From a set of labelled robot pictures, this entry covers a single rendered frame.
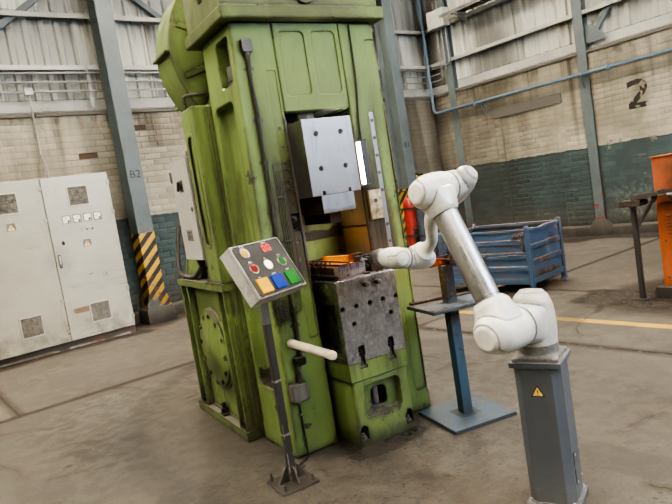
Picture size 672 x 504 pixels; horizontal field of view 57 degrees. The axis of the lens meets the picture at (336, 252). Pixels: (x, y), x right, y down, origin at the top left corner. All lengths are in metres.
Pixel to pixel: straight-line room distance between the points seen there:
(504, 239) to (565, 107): 4.69
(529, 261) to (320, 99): 3.83
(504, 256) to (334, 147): 3.90
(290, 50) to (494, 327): 1.89
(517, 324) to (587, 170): 8.72
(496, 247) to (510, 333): 4.62
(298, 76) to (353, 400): 1.75
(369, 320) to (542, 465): 1.16
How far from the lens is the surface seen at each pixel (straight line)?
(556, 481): 2.70
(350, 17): 3.61
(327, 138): 3.26
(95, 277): 8.24
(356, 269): 3.30
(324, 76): 3.50
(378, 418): 3.43
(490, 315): 2.33
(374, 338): 3.32
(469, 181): 2.54
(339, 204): 3.25
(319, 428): 3.48
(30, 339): 8.09
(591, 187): 10.97
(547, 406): 2.58
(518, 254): 6.77
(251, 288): 2.75
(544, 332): 2.49
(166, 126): 9.45
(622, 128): 10.67
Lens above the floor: 1.36
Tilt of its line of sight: 5 degrees down
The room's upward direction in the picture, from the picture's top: 9 degrees counter-clockwise
